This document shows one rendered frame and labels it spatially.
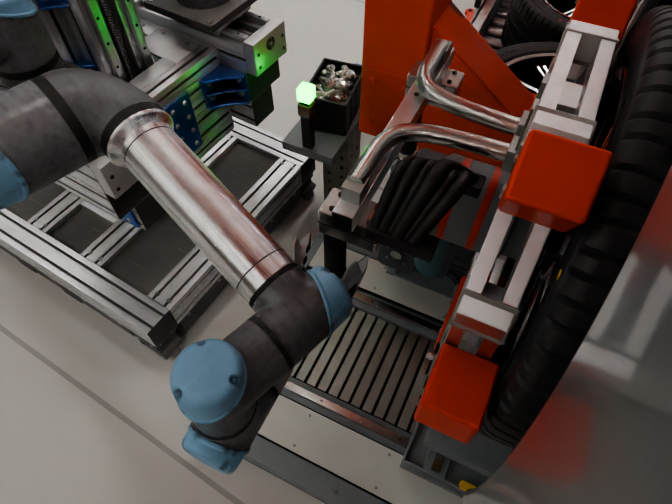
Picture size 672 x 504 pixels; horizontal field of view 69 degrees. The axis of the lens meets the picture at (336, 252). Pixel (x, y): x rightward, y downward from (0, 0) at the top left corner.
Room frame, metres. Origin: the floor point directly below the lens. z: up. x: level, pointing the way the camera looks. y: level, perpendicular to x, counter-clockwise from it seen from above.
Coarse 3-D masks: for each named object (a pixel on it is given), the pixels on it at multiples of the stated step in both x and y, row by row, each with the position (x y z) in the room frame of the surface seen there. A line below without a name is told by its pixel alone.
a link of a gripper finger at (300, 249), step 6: (294, 240) 0.43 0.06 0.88; (300, 240) 0.46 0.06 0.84; (306, 240) 0.46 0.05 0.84; (294, 246) 0.42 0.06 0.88; (300, 246) 0.45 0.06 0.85; (306, 246) 0.45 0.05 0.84; (294, 252) 0.42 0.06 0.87; (300, 252) 0.44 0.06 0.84; (306, 252) 0.44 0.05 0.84; (294, 258) 0.41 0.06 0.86; (300, 258) 0.43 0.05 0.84; (306, 258) 0.43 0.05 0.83; (300, 264) 0.42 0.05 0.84
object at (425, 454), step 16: (416, 432) 0.35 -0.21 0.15; (416, 448) 0.31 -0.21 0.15; (400, 464) 0.28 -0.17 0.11; (416, 464) 0.27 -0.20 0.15; (432, 464) 0.27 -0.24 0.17; (448, 464) 0.27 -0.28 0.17; (432, 480) 0.24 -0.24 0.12; (448, 480) 0.24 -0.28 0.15; (464, 480) 0.24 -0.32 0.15; (480, 480) 0.24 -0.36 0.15
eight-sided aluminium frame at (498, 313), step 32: (576, 32) 0.58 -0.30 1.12; (608, 32) 0.58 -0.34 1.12; (576, 64) 0.72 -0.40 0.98; (608, 64) 0.51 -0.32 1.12; (544, 96) 0.46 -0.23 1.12; (544, 128) 0.40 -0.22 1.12; (576, 128) 0.40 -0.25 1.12; (480, 256) 0.31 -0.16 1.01; (480, 288) 0.29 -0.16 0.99; (512, 288) 0.28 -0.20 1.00; (448, 320) 0.44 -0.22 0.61; (480, 320) 0.26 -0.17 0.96; (512, 320) 0.26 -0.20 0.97; (480, 352) 0.25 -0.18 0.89
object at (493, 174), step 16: (464, 160) 0.56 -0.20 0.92; (496, 176) 0.53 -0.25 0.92; (496, 192) 0.50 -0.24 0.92; (464, 208) 0.48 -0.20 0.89; (480, 208) 0.48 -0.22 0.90; (496, 208) 0.47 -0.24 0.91; (448, 224) 0.48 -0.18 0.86; (464, 224) 0.47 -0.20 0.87; (480, 224) 0.46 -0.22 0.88; (512, 224) 0.45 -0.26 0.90; (528, 224) 0.45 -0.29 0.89; (448, 240) 0.48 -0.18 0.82; (464, 240) 0.46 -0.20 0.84; (480, 240) 0.45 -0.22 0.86; (512, 240) 0.44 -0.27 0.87; (496, 256) 0.44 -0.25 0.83; (512, 256) 0.44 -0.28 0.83
